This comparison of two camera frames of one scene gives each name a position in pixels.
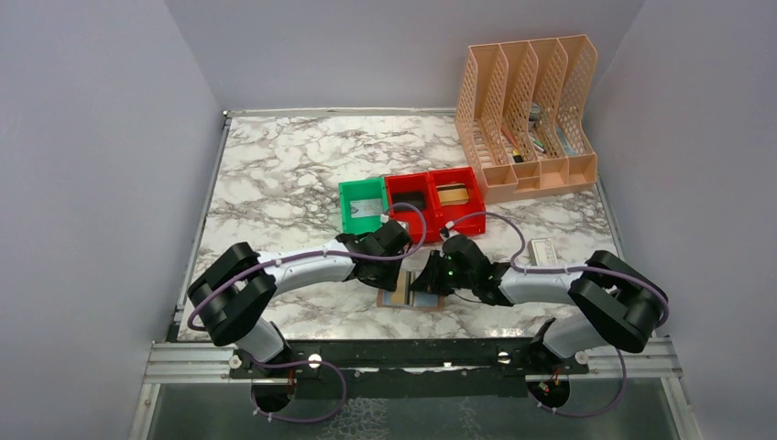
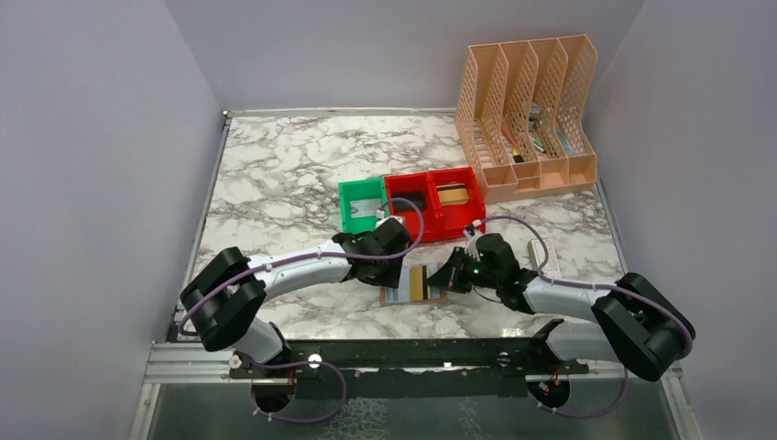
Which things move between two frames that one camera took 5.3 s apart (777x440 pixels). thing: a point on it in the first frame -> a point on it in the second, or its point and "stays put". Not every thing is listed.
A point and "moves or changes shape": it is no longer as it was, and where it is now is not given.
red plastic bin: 459,200 stays put
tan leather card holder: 404,296 stays put
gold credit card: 399,296 moves or changes shape
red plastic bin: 411,199 stays put
